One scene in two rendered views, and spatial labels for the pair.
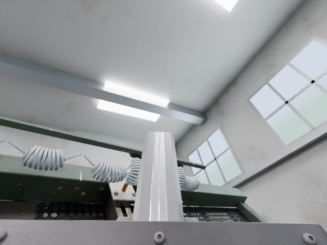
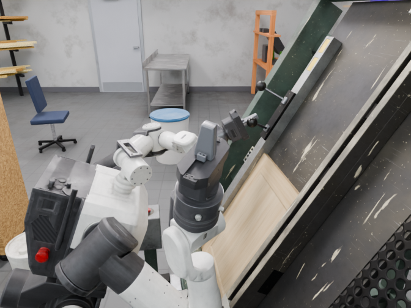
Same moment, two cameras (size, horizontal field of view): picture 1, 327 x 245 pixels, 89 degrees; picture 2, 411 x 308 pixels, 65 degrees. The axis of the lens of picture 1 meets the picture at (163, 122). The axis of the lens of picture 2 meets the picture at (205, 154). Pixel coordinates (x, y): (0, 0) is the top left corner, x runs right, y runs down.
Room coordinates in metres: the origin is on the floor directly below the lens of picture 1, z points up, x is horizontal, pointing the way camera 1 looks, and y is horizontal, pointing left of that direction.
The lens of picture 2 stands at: (0.36, -0.37, 1.80)
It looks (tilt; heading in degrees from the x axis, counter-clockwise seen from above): 24 degrees down; 127
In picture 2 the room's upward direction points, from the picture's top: straight up
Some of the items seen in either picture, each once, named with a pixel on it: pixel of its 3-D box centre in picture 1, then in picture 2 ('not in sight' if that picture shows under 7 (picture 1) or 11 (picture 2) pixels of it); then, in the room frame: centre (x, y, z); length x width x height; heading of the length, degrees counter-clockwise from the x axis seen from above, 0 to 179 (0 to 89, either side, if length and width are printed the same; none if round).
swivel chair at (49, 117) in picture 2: not in sight; (48, 113); (-3.94, 1.76, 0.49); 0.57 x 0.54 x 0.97; 28
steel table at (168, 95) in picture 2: not in sight; (170, 79); (-4.15, 4.48, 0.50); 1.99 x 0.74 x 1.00; 128
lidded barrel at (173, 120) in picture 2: not in sight; (170, 136); (-2.33, 2.48, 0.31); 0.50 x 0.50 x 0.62
